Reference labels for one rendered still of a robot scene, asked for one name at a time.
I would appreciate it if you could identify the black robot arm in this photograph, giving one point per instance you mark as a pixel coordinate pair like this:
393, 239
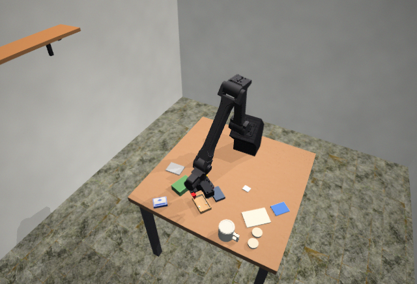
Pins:
239, 123

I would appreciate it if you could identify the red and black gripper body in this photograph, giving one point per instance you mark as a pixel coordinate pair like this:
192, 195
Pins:
195, 190

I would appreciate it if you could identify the cream round disc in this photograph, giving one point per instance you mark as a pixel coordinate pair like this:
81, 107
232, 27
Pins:
257, 232
253, 243

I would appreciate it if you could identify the grey mug with white handle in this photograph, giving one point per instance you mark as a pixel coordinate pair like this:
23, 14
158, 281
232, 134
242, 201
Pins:
226, 230

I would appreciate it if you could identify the wooden ball-in-hole puzzle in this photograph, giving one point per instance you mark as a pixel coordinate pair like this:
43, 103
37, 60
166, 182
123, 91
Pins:
201, 203

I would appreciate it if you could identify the blue flat square pad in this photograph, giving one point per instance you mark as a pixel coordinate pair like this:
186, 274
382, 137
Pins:
280, 208

